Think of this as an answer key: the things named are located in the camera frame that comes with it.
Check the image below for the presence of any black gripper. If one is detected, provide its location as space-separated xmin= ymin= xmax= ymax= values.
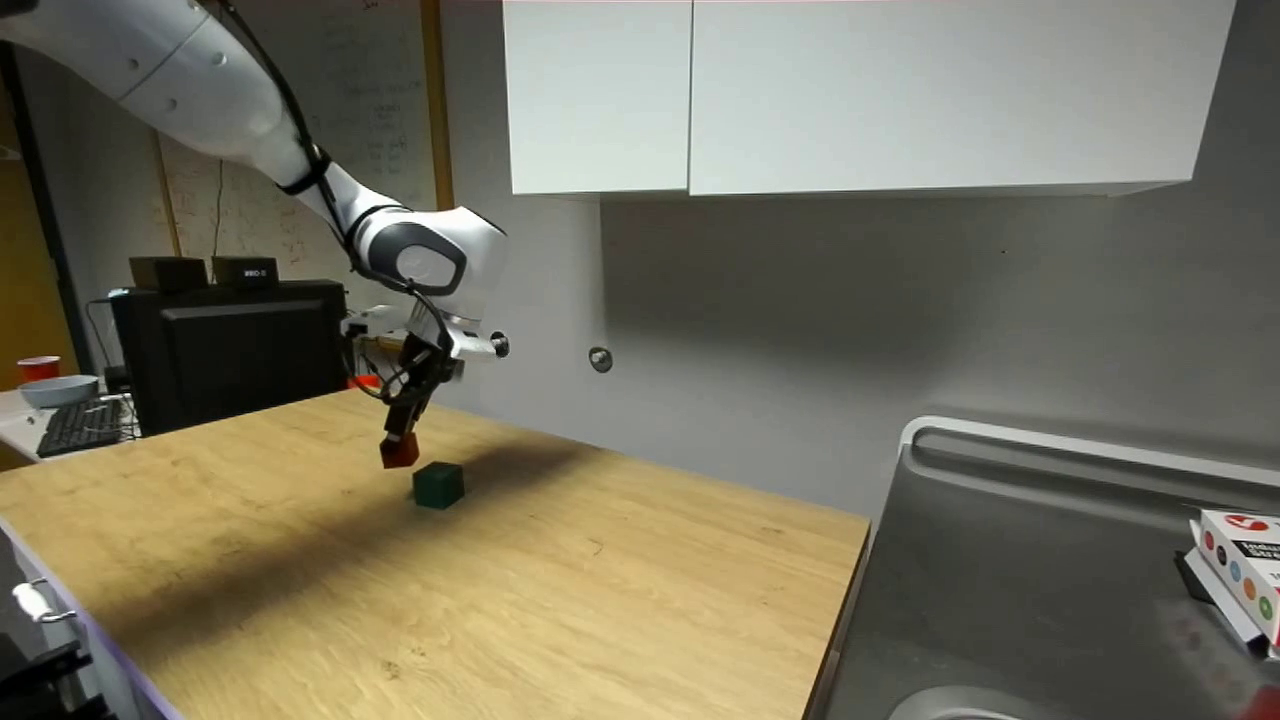
xmin=380 ymin=298 xmax=464 ymax=446

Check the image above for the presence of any orange block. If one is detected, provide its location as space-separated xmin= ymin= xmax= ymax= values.
xmin=376 ymin=427 xmax=425 ymax=472

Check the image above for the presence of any green block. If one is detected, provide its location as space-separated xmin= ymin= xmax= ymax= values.
xmin=409 ymin=458 xmax=472 ymax=513

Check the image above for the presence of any black box unit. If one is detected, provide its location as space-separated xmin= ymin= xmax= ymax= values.
xmin=108 ymin=251 xmax=356 ymax=439

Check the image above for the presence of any black keyboard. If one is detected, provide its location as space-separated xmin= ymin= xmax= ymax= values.
xmin=32 ymin=396 xmax=131 ymax=458

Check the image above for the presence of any white bowl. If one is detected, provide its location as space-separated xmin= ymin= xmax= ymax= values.
xmin=14 ymin=371 xmax=108 ymax=413

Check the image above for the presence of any red cup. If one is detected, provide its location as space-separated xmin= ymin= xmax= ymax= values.
xmin=13 ymin=352 xmax=68 ymax=393

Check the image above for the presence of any stainless steel sink counter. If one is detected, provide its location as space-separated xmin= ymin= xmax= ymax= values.
xmin=803 ymin=413 xmax=1280 ymax=720

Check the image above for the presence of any white box with coloured dots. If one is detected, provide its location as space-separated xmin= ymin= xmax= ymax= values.
xmin=1179 ymin=502 xmax=1280 ymax=660

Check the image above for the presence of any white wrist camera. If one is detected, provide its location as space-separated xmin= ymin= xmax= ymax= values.
xmin=444 ymin=320 xmax=515 ymax=366

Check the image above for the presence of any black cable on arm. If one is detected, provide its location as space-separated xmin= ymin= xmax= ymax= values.
xmin=195 ymin=0 xmax=338 ymax=198

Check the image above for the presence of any orange wooden door frame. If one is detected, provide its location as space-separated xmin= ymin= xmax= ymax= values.
xmin=420 ymin=0 xmax=458 ymax=211

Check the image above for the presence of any white wall cabinet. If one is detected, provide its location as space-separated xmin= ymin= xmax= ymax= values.
xmin=499 ymin=0 xmax=1240 ymax=198

